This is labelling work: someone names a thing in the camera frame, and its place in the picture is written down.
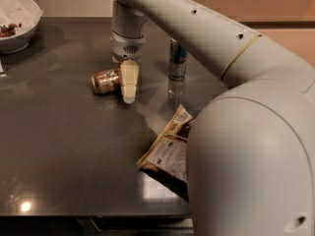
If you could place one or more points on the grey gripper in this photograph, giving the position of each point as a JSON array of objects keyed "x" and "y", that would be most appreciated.
[{"x": 127, "y": 48}]

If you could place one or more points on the orange soda can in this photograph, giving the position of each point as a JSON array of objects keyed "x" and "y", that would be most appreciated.
[{"x": 106, "y": 81}]

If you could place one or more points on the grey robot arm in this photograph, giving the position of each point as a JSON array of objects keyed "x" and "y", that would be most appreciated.
[{"x": 250, "y": 155}]

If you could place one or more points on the blue silver energy drink can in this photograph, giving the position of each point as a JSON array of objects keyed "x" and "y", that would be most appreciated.
[{"x": 177, "y": 61}]

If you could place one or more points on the brown cream chip bag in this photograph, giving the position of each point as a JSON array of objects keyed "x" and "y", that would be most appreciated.
[{"x": 165, "y": 161}]

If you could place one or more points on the white bowl with snacks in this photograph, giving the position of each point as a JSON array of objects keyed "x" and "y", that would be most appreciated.
[{"x": 25, "y": 14}]

